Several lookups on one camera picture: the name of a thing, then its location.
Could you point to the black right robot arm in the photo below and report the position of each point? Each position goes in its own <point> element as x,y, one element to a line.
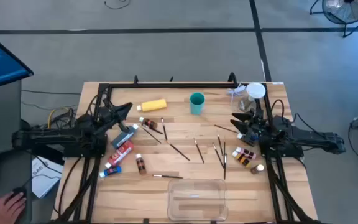
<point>309,138</point>

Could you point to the white paper booklet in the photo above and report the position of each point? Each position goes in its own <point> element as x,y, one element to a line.
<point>45,183</point>

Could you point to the orange paint bottle black label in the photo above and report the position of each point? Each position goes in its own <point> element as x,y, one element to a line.
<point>141,165</point>

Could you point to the large red paint bottle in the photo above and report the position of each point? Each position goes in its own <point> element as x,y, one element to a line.
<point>120,154</point>

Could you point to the grey-blue paint bottle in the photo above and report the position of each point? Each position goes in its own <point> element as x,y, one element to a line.
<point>121,139</point>

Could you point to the grey desk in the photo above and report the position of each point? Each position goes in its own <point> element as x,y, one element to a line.
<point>2,124</point>

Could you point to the small blue paint bottle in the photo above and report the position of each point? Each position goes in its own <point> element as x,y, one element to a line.
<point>112,170</point>

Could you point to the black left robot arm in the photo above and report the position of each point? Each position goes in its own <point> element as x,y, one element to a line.
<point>57,137</point>

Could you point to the teal plastic cup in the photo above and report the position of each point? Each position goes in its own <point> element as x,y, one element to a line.
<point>196,107</point>

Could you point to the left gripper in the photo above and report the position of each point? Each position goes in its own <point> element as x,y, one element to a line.
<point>109,116</point>

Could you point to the dark blue paint bottle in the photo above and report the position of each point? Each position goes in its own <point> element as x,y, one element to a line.
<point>250,139</point>

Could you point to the clear jar white lid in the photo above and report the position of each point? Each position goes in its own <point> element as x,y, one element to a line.
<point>255,90</point>

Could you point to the black floor fan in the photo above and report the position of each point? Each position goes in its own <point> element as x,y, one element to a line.
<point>346,12</point>

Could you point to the person's hand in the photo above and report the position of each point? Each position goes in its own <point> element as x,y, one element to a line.
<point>6,210</point>

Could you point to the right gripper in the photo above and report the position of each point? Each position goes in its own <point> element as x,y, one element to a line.
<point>255,124</point>

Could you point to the yellow paint bottle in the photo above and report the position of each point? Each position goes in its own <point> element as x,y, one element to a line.
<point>152,105</point>

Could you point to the clear plastic bin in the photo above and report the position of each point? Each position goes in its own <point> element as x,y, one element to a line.
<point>197,202</point>

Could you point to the pink paint bottle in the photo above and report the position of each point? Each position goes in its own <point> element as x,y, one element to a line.
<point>247,152</point>

